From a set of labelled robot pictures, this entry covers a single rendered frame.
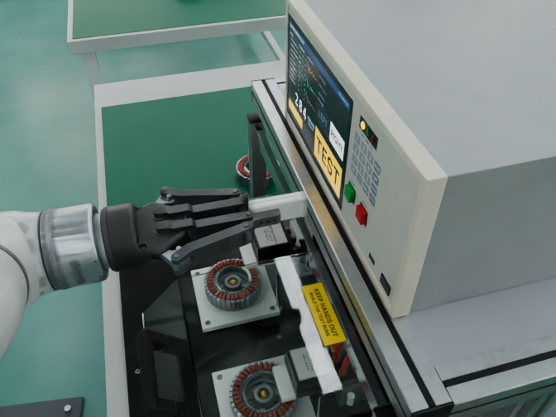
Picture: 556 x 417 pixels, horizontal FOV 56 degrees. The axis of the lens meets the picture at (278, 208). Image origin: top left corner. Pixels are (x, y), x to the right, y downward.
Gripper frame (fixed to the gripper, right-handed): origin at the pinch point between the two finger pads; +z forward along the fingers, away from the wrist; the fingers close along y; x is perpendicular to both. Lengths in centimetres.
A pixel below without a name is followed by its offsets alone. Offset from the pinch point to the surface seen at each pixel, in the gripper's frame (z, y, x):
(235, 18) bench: 26, -157, -43
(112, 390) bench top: -28, -7, -43
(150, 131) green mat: -14, -86, -43
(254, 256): 0.9, -19.8, -30.0
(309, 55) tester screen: 9.4, -18.3, 9.9
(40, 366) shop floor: -65, -68, -118
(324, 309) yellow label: 4.1, 7.7, -11.5
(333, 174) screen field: 9.4, -6.0, -1.4
